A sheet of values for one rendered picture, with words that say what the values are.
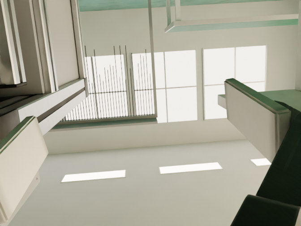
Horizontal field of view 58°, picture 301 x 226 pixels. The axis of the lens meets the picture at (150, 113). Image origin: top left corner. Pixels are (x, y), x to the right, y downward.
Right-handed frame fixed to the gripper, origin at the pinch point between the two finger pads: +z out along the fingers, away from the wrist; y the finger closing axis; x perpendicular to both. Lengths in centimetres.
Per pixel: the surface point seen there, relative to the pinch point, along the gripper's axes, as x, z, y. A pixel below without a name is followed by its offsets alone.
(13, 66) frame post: 3.8, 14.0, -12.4
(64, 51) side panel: 2.8, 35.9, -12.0
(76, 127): -113, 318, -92
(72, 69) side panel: -1.3, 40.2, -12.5
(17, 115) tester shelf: -0.5, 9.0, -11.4
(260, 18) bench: -17, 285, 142
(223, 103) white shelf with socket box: -23, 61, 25
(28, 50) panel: 4.8, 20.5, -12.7
